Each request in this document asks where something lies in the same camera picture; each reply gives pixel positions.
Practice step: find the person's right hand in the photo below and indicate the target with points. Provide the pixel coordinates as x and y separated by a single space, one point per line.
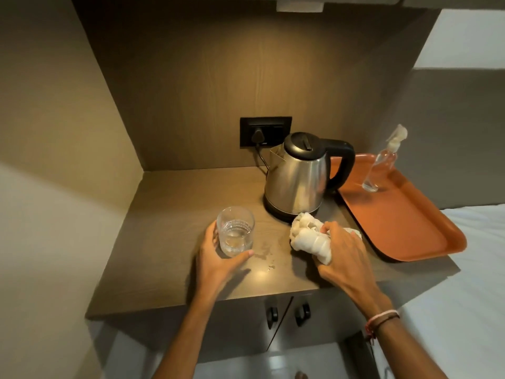
351 264

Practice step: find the person's left forearm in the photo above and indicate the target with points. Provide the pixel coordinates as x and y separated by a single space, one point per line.
185 339

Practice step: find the black plug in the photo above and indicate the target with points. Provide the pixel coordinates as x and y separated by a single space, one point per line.
256 137

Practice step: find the grey cabinet door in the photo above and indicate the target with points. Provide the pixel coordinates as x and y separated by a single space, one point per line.
327 315
244 319

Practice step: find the stainless steel electric kettle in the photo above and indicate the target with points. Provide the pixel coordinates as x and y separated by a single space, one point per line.
300 173

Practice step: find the person's left thumb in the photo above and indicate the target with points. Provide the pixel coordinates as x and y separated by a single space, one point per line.
238 259

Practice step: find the clear spray bottle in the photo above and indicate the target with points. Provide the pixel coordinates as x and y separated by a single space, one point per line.
380 163

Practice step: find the clear drinking glass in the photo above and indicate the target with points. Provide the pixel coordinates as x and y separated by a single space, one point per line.
236 232

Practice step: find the white cloth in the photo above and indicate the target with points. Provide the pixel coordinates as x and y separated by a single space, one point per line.
311 238

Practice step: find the person's left hand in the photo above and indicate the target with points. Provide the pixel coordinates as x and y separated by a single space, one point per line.
213 274

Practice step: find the person's right thumb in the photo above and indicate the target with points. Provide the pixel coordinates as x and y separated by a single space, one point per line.
326 274

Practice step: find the black wall socket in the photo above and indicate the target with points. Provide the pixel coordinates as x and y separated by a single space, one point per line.
276 128

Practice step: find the white bed sheet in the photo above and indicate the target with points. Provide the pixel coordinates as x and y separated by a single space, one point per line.
461 303

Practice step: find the orange plastic tray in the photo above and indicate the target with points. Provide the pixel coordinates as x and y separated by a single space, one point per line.
394 217

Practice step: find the person's right forearm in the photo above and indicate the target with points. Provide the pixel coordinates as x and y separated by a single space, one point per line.
406 347

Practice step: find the black kettle base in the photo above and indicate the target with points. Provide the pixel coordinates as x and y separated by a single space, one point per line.
278 213

